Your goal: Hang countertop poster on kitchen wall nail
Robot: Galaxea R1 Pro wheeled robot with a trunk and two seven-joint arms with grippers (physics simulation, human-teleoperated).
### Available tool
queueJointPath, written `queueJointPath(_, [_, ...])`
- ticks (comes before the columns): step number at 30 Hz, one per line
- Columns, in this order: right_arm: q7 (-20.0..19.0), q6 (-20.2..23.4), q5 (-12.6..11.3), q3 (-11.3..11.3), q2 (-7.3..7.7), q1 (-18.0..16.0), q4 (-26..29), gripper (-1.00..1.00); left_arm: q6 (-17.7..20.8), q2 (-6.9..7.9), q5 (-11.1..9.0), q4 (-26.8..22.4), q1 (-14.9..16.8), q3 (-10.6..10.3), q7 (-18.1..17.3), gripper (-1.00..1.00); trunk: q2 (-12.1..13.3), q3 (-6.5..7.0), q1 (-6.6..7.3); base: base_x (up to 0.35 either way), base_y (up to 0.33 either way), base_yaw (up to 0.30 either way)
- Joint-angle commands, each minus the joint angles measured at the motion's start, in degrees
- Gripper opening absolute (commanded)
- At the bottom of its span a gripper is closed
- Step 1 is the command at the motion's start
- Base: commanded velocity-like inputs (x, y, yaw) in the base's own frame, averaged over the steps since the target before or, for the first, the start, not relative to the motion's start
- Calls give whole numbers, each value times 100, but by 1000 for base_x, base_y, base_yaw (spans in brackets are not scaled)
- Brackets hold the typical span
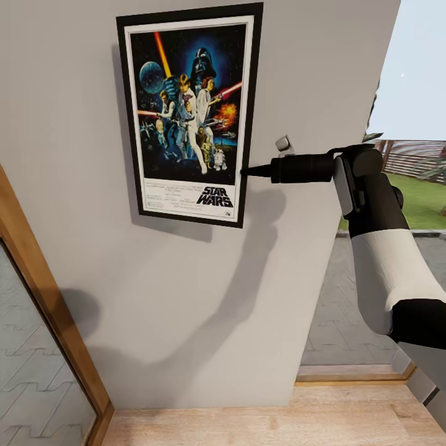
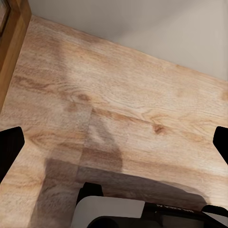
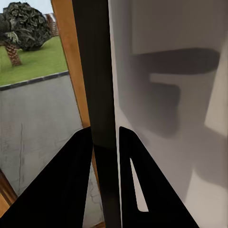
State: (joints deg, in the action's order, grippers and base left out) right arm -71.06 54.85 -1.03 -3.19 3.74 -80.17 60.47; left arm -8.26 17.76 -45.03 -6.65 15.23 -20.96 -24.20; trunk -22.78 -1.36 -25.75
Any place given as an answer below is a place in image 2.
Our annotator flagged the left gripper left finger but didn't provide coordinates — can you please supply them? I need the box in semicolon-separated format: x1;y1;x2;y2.
0;127;25;183

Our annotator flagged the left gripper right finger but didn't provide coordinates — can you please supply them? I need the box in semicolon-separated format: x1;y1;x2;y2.
213;126;228;165

